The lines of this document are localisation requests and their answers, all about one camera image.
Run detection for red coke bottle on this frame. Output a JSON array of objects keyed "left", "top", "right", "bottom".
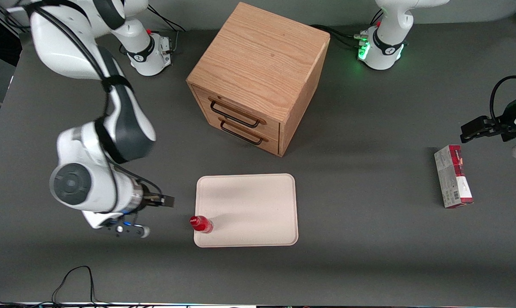
[{"left": 189, "top": 215, "right": 214, "bottom": 234}]

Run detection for wooden drawer cabinet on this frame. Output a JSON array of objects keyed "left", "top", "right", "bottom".
[{"left": 186, "top": 2, "right": 331, "bottom": 157}]

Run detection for black right base cables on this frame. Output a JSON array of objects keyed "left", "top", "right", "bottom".
[{"left": 146, "top": 4, "right": 186, "bottom": 54}]

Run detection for cream plastic tray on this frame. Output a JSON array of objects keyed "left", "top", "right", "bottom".
[{"left": 194, "top": 173, "right": 299, "bottom": 248}]

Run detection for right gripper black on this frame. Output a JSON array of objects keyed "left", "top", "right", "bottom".
[{"left": 136, "top": 186, "right": 176, "bottom": 211}]

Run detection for black cable at table edge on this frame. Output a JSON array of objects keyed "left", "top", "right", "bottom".
[{"left": 0, "top": 265, "right": 113, "bottom": 308}]

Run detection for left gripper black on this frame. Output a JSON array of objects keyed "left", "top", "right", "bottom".
[{"left": 460, "top": 94, "right": 516, "bottom": 144}]

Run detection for wooden drawer front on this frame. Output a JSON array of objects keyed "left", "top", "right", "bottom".
[
  {"left": 202, "top": 109, "right": 281, "bottom": 156},
  {"left": 195, "top": 87, "right": 281, "bottom": 139}
]

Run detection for red and grey carton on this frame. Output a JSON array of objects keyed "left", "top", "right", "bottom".
[{"left": 434, "top": 145, "right": 474, "bottom": 209}]

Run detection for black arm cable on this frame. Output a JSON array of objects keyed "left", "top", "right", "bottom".
[
  {"left": 489, "top": 75, "right": 516, "bottom": 123},
  {"left": 27, "top": 0, "right": 164, "bottom": 201}
]

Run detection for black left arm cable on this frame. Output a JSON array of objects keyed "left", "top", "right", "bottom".
[{"left": 489, "top": 75, "right": 516, "bottom": 123}]

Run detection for black metal drawer handle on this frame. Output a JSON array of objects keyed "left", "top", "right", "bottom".
[
  {"left": 209, "top": 101, "right": 261, "bottom": 128},
  {"left": 220, "top": 121, "right": 264, "bottom": 145}
]

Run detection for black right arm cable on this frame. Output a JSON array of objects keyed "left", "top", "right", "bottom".
[{"left": 27, "top": 0, "right": 164, "bottom": 201}]

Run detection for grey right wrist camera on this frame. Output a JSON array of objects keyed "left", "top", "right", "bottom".
[{"left": 102, "top": 222, "right": 151, "bottom": 239}]

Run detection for black base cables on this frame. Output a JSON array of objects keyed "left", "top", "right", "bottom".
[
  {"left": 146, "top": 4, "right": 186, "bottom": 54},
  {"left": 310, "top": 24, "right": 369, "bottom": 50}
]

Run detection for black left base cables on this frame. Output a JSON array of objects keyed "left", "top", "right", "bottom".
[{"left": 310, "top": 24, "right": 369, "bottom": 50}]

